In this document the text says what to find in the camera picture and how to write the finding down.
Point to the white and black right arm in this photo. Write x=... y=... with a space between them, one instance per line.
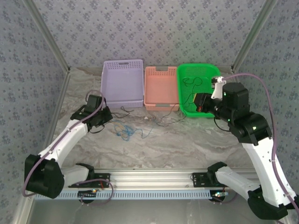
x=264 y=163

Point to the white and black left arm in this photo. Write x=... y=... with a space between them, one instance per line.
x=65 y=140

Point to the green plastic basket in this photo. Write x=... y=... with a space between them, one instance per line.
x=187 y=70

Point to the purple plastic basket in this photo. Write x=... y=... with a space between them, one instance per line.
x=121 y=84

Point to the pink plastic basket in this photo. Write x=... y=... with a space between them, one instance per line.
x=161 y=88

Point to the small electronics board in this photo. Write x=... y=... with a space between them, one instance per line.
x=86 y=193
x=218 y=194

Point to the aluminium side rail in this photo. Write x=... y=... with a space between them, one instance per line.
x=60 y=98
x=243 y=93

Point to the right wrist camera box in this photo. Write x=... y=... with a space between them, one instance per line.
x=218 y=89

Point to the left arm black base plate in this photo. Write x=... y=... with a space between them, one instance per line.
x=105 y=177

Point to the aluminium frame post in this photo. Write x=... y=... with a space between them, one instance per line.
x=252 y=35
x=46 y=35

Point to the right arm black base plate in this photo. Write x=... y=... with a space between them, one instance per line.
x=198 y=182

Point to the aluminium mounting rail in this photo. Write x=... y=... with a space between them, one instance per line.
x=149 y=179

